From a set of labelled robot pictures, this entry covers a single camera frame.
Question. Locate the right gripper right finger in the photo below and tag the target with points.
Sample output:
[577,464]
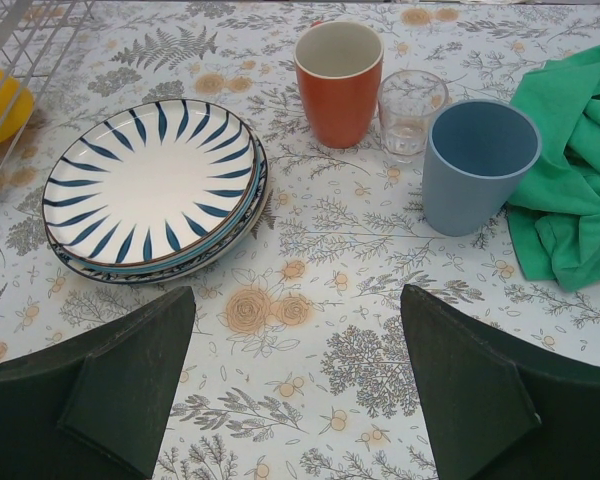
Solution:
[497,407]

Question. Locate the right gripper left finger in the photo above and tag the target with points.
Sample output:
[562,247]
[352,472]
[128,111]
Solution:
[96,406]

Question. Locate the white black striped plate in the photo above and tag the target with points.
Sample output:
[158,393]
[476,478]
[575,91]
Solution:
[150,183]

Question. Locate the light blue cup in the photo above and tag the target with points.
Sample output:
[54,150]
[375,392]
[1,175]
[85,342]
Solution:
[478,151]

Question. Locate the white teal rimmed plate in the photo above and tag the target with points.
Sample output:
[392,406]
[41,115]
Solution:
[186,263]

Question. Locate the yellow orange bowl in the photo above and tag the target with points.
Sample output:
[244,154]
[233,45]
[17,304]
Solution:
[2,107]

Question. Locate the clear plastic glass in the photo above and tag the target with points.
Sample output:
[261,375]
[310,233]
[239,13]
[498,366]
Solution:
[407,101]

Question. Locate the orange mug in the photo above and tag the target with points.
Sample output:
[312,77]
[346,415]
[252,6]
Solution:
[339,68]

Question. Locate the green cloth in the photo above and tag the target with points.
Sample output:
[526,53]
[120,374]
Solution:
[554,215]

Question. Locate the floral table mat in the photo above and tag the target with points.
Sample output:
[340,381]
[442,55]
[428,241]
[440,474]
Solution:
[297,366]

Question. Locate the metal wire dish rack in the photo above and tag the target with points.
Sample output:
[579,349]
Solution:
[34,39]

